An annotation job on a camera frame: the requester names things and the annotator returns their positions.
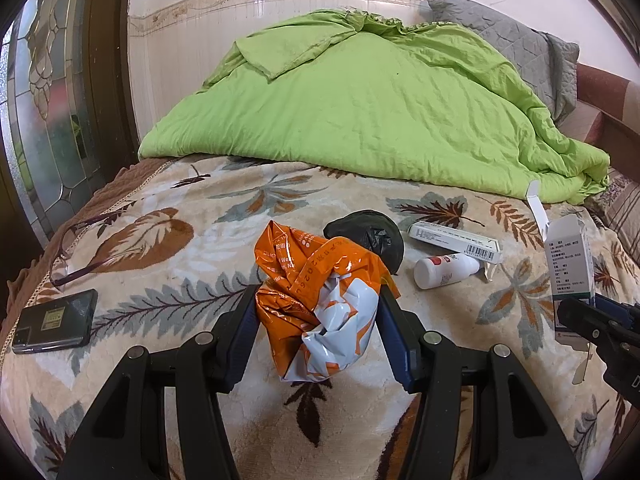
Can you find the brown headboard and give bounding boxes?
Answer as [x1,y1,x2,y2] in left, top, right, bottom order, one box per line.
[570,62,640,181]

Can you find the orange and white wrapper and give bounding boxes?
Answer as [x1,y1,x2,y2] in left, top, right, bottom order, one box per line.
[254,220,402,383]

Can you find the leaf printed blanket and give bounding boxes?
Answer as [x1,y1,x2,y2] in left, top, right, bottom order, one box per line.
[0,152,640,480]

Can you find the black smartphone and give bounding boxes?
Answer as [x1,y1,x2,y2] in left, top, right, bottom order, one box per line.
[11,288,99,356]

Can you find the grey quilted pillow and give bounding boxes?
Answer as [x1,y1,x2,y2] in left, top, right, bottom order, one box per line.
[426,0,581,123]

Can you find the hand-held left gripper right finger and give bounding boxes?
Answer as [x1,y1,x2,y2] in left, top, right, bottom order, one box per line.
[377,284,583,480]

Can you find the long white box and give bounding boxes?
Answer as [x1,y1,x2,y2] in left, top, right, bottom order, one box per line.
[407,220,503,264]

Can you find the stained glass door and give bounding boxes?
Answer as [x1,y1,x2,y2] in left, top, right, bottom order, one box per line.
[0,0,138,248]

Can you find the green quilt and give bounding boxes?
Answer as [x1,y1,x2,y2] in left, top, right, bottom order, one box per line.
[137,9,612,206]

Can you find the white plastic bottle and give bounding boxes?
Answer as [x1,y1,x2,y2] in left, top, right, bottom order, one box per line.
[413,252,493,290]

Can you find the purple framed eyeglasses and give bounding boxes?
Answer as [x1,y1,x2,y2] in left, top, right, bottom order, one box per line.
[48,210,136,288]

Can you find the striped bed sheet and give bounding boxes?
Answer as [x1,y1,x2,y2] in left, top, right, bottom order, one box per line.
[585,170,640,261]

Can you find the black plastic bag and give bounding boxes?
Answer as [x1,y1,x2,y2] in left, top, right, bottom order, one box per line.
[322,209,405,276]

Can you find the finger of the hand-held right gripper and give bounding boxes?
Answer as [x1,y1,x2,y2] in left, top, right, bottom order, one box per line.
[556,297,621,361]
[594,294,640,333]

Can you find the white carton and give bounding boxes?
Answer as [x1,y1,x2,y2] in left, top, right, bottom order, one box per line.
[526,180,599,387]

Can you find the brown bed cover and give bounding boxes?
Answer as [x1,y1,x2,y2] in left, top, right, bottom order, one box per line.
[0,157,176,351]

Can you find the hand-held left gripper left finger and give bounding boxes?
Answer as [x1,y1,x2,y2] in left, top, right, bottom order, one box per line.
[56,284,258,480]

